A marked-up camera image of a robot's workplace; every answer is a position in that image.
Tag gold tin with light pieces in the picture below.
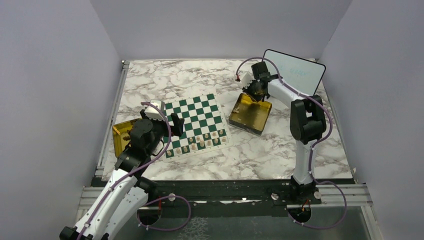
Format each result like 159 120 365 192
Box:
228 93 272 136

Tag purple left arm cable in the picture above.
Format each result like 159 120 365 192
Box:
76 101 172 240

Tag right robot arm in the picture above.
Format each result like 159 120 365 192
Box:
243 61 327 204

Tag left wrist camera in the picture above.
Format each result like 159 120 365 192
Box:
144 99 165 122

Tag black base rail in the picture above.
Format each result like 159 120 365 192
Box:
80 179 373 222

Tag small whiteboard on stand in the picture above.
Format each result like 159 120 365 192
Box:
263 49 326 96

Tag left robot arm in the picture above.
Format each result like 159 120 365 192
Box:
59 110 185 240

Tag green white chess board mat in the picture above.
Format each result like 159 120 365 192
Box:
159 91 233 161

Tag gold tin with dark pieces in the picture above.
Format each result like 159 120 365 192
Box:
112 118 139 158

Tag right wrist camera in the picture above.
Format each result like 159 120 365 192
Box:
238 72 255 88

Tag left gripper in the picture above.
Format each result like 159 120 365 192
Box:
141 109 185 156

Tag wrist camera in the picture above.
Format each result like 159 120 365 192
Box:
144 99 165 122
238 72 255 88

